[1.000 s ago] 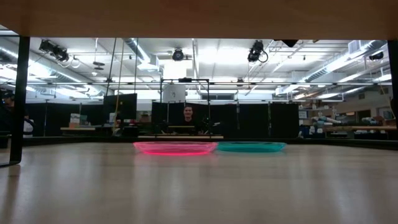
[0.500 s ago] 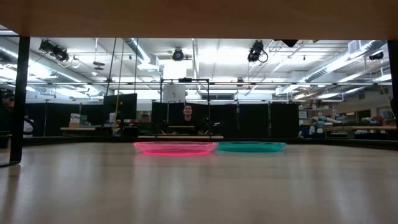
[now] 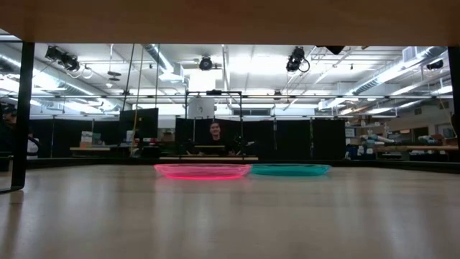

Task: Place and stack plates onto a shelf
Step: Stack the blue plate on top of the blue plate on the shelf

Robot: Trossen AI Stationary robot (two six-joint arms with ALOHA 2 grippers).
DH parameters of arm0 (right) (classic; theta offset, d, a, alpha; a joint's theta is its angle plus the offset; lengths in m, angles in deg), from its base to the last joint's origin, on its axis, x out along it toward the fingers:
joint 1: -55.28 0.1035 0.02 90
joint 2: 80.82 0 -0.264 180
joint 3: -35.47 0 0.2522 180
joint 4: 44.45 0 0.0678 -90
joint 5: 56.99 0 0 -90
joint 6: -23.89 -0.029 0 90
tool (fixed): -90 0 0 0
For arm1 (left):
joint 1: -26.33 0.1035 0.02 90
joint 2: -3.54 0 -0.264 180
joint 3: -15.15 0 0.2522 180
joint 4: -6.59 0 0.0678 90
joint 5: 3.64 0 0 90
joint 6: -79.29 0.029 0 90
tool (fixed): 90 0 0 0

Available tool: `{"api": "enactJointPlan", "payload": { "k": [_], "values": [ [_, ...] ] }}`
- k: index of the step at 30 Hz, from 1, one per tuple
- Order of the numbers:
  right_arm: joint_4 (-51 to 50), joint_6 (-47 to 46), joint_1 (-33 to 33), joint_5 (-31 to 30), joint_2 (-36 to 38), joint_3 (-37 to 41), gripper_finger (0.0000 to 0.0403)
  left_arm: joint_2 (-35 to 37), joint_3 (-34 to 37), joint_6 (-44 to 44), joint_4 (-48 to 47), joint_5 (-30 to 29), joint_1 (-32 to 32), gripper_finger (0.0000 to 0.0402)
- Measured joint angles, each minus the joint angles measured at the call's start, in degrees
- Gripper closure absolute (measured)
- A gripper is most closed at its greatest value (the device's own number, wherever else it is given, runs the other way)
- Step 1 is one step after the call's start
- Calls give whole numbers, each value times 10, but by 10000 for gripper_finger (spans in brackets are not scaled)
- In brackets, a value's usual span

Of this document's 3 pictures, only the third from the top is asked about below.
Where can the translucent pink plastic plate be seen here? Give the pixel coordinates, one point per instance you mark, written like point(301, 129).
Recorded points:
point(203, 171)

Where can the translucent teal plastic plate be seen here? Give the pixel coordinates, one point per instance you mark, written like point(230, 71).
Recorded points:
point(291, 170)

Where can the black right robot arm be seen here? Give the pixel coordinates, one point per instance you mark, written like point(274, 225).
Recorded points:
point(334, 49)

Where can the wooden shelf with black legs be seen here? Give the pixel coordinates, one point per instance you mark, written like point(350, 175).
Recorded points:
point(230, 21)

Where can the person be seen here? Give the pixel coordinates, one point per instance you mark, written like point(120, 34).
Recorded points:
point(215, 135)
point(9, 115)

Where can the white hanging box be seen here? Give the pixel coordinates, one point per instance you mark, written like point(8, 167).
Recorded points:
point(201, 108)

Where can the wooden work table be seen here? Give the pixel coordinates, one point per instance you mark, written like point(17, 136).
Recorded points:
point(90, 148)
point(179, 158)
point(413, 147)

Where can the black partition screen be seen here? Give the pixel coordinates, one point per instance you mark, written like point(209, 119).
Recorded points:
point(294, 138)
point(64, 135)

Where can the round black ceiling light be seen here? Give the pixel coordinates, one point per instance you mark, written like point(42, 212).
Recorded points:
point(205, 63)

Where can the black metal gantry frame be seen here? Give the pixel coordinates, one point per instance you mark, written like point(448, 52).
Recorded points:
point(213, 92)

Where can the long horizontal metal rail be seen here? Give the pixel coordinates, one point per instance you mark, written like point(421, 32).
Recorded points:
point(323, 96)

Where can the silver ventilation duct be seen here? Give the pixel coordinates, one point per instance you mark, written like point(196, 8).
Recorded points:
point(158, 57)
point(395, 68)

